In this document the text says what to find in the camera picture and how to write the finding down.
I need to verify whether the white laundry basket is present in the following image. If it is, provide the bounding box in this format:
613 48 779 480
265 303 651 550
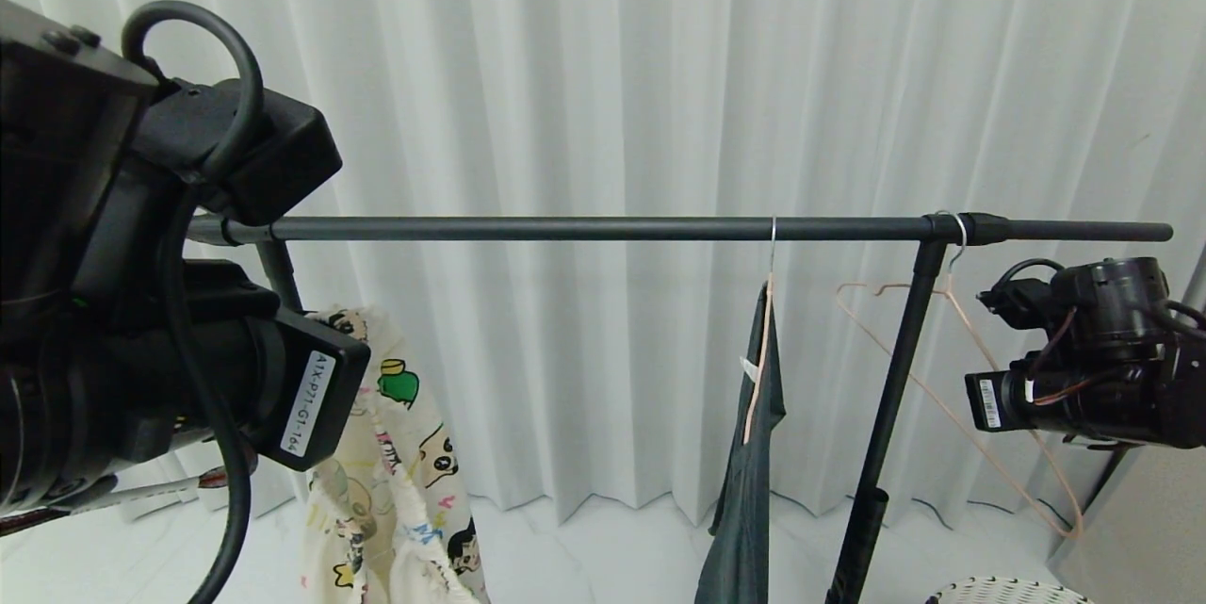
923 576 1096 604

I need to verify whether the black clothes rack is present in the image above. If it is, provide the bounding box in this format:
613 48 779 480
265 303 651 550
187 211 1175 604

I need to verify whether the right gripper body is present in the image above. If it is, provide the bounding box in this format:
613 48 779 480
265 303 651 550
964 353 1165 447

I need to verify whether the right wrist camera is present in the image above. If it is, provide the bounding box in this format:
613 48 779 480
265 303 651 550
976 276 1061 332

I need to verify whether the white curtain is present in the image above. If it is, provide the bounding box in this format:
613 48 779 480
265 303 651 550
0 0 1206 530

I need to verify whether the pink clothes hanger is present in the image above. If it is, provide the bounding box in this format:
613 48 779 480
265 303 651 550
742 216 778 446
834 212 1085 541

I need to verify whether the cream printed garment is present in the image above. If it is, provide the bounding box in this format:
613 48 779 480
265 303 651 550
300 305 491 604

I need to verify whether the dark grey long-sleeved shirt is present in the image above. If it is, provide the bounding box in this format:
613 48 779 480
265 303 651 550
695 282 788 604

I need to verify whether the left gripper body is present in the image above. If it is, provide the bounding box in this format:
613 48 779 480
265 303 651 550
0 261 372 516

